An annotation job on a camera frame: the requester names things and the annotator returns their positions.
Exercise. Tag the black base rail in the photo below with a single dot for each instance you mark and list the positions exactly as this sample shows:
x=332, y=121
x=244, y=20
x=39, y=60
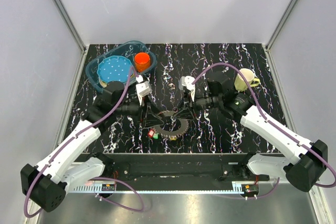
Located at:
x=178, y=171

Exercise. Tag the yellow key tag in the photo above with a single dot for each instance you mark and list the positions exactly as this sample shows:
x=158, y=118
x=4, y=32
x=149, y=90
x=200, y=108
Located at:
x=172, y=137

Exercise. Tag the green key tag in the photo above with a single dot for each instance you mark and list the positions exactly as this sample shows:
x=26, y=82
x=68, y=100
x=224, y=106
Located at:
x=156, y=136

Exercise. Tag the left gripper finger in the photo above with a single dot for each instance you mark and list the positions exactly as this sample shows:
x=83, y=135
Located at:
x=150, y=123
x=153, y=112

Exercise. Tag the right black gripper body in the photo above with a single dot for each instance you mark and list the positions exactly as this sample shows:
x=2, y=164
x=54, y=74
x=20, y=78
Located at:
x=202, y=102

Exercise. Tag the blue plastic basket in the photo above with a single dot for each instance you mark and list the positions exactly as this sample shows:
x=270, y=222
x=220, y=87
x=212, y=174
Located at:
x=128, y=50

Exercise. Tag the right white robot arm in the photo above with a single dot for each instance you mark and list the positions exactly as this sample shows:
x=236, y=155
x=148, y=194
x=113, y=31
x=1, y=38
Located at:
x=303, y=161

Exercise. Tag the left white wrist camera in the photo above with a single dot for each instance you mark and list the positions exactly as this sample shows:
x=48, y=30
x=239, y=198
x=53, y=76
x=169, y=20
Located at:
x=143, y=88

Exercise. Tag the orange plastic cup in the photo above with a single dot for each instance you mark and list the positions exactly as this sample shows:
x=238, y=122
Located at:
x=142, y=61

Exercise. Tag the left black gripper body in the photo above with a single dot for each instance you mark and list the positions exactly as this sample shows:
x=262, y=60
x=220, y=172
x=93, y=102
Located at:
x=134, y=108

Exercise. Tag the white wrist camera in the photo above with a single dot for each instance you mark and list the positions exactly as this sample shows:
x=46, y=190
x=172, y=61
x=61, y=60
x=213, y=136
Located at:
x=188, y=83
x=143, y=88

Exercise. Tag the beige plate under blue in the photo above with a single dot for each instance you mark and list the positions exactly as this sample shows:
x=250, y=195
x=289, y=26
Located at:
x=103, y=83

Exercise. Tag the cream yellow mug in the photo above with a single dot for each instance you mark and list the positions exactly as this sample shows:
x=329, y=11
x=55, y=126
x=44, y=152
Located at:
x=246, y=76

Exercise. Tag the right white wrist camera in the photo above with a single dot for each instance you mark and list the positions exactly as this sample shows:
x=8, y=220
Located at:
x=188, y=83

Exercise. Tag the blue dotted plate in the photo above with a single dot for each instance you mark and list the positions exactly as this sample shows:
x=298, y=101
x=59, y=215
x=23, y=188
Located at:
x=114, y=68

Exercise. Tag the red key tag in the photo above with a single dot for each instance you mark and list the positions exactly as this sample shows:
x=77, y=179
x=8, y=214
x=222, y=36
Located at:
x=151, y=133

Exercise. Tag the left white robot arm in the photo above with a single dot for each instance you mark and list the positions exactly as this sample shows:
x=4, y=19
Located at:
x=48, y=182

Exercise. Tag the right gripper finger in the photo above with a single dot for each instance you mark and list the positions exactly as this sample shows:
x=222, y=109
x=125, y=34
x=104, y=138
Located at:
x=189, y=112
x=177, y=115

